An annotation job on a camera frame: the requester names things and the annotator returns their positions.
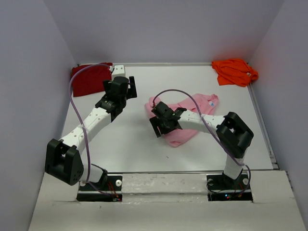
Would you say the dark red t shirt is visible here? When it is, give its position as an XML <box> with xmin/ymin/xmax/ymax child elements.
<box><xmin>72</xmin><ymin>63</ymin><xmax>113</xmax><ymax>97</ymax></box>

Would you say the pink t shirt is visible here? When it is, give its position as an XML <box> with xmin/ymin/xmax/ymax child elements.
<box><xmin>144</xmin><ymin>93</ymin><xmax>219</xmax><ymax>148</ymax></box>

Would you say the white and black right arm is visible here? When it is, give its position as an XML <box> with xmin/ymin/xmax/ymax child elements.
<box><xmin>150</xmin><ymin>102</ymin><xmax>254</xmax><ymax>191</ymax></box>

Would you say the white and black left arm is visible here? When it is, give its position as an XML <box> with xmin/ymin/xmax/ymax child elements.
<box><xmin>45</xmin><ymin>76</ymin><xmax>137</xmax><ymax>190</ymax></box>

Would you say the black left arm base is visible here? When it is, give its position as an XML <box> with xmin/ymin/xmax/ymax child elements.
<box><xmin>77</xmin><ymin>174</ymin><xmax>123</xmax><ymax>202</ymax></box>

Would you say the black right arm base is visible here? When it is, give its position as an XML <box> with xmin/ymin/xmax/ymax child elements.
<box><xmin>206</xmin><ymin>173</ymin><xmax>253</xmax><ymax>202</ymax></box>

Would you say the white cardboard front cover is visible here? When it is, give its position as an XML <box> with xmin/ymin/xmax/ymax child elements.
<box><xmin>29</xmin><ymin>170</ymin><xmax>305</xmax><ymax>231</ymax></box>

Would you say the orange cloth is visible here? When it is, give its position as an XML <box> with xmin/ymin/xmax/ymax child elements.
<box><xmin>211</xmin><ymin>59</ymin><xmax>258</xmax><ymax>87</ymax></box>

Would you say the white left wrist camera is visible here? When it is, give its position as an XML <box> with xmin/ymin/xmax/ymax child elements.
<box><xmin>109</xmin><ymin>64</ymin><xmax>126</xmax><ymax>81</ymax></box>

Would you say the white back table rail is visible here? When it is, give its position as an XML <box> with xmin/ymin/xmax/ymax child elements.
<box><xmin>77</xmin><ymin>62</ymin><xmax>214</xmax><ymax>68</ymax></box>

